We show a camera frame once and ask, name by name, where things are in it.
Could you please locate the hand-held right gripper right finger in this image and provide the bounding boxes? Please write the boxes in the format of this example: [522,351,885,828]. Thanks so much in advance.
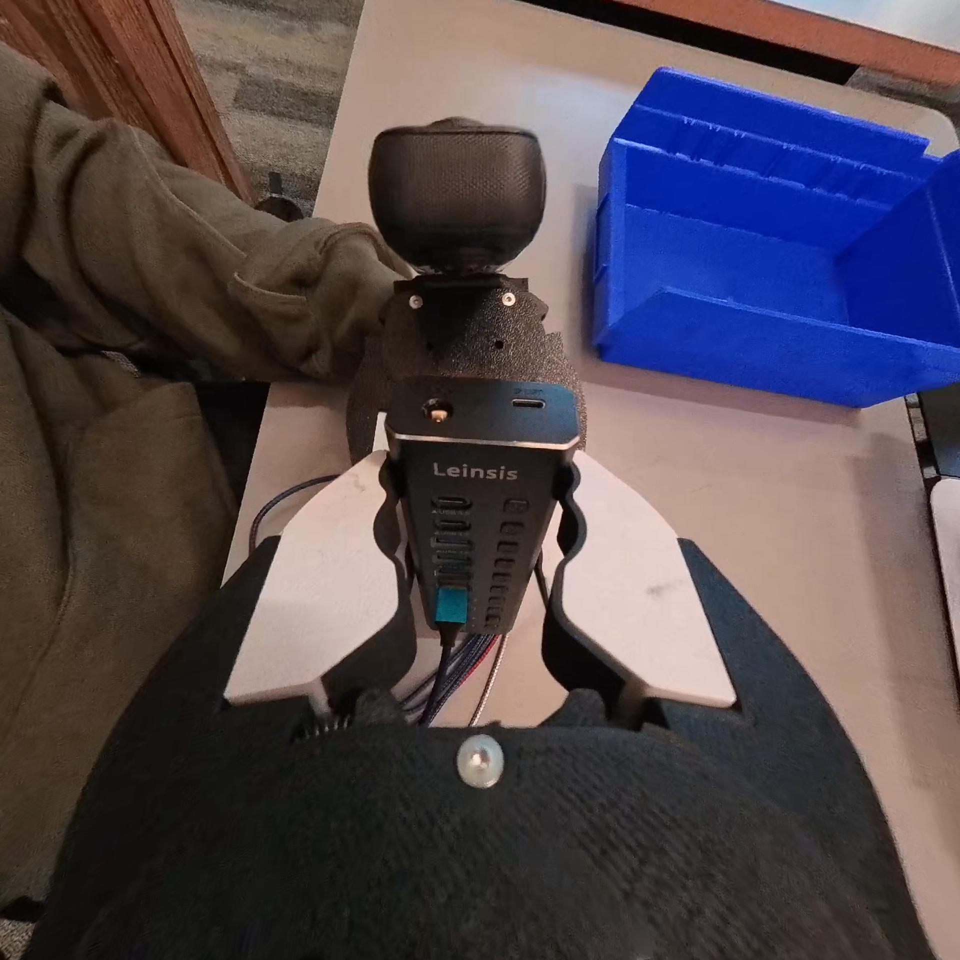
[541,453,740,710]

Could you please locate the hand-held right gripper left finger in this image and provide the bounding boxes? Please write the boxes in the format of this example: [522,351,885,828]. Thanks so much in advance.
[222,450,419,710]

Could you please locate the red blue braided multi-head cable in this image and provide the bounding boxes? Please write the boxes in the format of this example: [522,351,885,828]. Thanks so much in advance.
[251,476,552,729]

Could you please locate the black USB hub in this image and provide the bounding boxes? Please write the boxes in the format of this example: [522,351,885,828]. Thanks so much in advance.
[384,377,585,635]

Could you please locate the blue plastic bin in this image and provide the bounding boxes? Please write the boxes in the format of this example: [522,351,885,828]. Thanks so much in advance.
[592,66,960,410]

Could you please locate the person's olive clothing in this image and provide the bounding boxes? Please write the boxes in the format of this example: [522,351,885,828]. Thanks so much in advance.
[0,315,264,901]

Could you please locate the white stand base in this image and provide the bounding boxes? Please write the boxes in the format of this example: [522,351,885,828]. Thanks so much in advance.
[930,480,960,654]

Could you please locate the wooden post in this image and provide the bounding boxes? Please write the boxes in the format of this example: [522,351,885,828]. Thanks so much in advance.
[0,0,252,200]

